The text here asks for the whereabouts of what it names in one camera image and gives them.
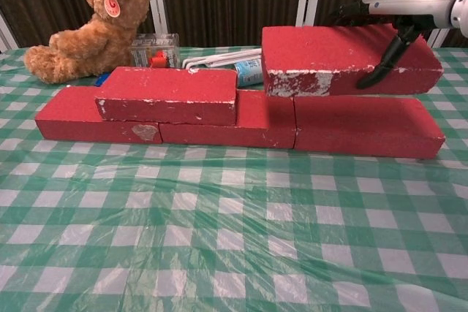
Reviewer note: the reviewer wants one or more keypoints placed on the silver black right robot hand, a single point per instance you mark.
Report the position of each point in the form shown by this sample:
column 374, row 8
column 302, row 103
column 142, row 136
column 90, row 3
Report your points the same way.
column 413, row 1

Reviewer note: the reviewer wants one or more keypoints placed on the red brick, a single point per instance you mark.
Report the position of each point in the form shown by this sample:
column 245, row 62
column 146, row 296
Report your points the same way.
column 226, row 136
column 66, row 125
column 365, row 125
column 311, row 49
column 164, row 85

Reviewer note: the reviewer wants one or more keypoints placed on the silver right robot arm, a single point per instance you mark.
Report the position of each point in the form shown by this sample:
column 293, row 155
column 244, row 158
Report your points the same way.
column 461, row 8

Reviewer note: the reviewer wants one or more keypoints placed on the light blue drink can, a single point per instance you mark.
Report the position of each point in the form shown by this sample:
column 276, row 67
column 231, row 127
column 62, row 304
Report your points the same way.
column 248, row 71

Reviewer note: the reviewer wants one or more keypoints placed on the clear plastic box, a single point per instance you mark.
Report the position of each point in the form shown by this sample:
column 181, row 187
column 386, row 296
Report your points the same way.
column 146, row 52

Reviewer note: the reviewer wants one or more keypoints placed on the blue plastic packet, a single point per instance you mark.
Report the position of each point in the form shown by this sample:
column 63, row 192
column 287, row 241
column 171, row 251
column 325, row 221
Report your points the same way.
column 102, row 79

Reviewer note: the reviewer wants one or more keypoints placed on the brown teddy bear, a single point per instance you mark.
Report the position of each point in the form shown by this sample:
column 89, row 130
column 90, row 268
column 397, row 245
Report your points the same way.
column 80, row 45

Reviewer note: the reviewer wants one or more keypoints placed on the green checkered tablecloth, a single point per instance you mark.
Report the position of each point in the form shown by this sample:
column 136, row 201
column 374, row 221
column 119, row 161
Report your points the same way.
column 146, row 217

